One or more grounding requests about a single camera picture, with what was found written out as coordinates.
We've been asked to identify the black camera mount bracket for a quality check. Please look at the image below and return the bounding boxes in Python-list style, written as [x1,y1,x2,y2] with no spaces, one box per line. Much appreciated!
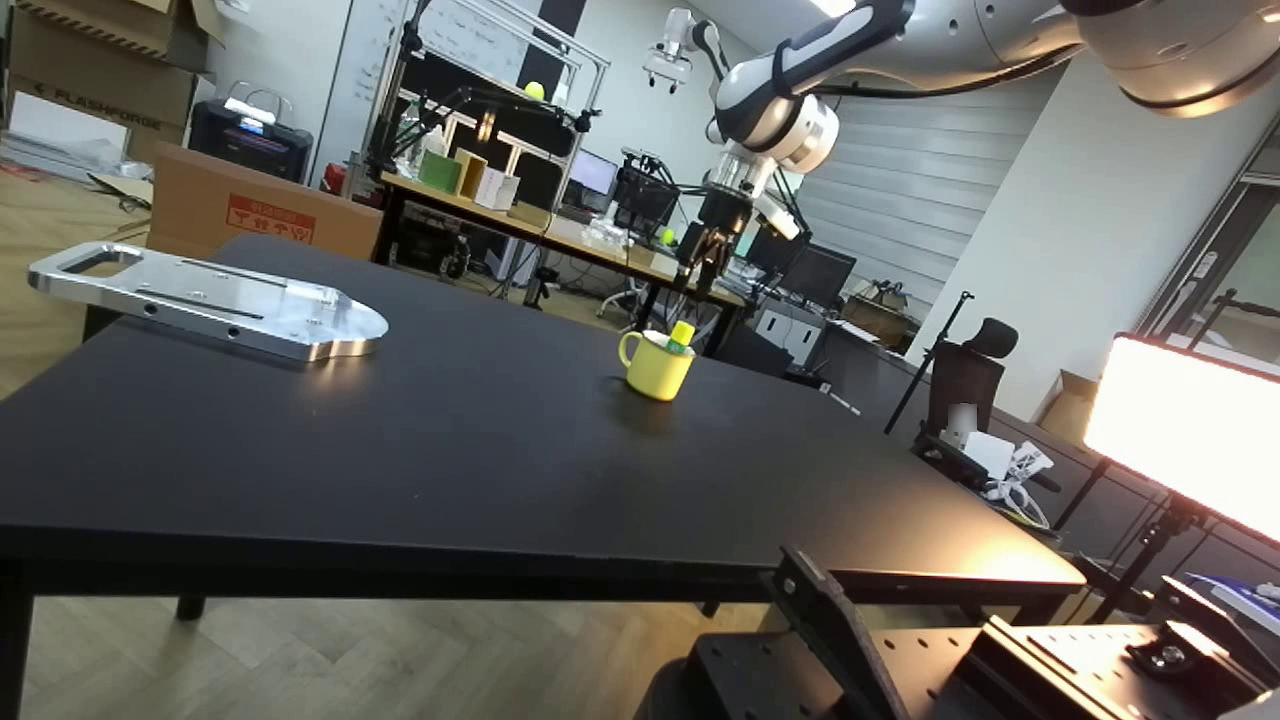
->
[694,539,1280,720]

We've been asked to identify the black office chair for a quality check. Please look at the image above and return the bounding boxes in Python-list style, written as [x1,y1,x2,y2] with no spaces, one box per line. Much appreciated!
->
[918,315,1023,450]

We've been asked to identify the black printer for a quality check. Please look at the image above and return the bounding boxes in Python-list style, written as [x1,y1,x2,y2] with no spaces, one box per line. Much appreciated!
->
[188,92,317,182]

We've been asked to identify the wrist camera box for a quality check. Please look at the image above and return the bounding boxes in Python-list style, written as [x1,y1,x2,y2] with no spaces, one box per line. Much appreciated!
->
[752,197,808,249]

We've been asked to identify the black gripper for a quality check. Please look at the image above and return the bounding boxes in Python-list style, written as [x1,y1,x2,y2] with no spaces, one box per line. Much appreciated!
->
[688,180,762,295]

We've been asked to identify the black computer monitor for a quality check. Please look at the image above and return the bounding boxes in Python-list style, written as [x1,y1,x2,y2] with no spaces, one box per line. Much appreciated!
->
[778,236,861,312]

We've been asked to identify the green box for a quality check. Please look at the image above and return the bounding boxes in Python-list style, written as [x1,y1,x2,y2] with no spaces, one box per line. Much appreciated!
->
[415,149,463,197]

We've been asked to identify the yellow cup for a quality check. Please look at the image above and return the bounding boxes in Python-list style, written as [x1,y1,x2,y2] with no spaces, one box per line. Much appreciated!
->
[613,325,701,404]

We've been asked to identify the large cardboard boxes pile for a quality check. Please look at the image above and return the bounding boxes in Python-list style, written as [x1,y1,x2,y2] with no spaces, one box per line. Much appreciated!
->
[0,0,215,135]

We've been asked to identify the long wooden desk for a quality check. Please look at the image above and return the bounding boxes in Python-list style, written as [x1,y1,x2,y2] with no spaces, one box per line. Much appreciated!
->
[375,167,752,335]

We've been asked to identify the cardboard box with red label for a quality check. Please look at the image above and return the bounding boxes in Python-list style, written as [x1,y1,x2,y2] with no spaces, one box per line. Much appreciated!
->
[143,141,387,264]

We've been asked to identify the bright light panel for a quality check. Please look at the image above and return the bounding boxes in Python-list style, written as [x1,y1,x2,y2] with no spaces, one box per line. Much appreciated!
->
[1079,330,1280,544]

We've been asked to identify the white plastic device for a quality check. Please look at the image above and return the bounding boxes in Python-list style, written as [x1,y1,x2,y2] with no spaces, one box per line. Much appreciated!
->
[935,398,1055,533]

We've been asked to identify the silver metal plate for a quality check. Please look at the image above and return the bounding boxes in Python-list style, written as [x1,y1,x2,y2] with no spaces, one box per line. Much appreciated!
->
[26,239,393,370]

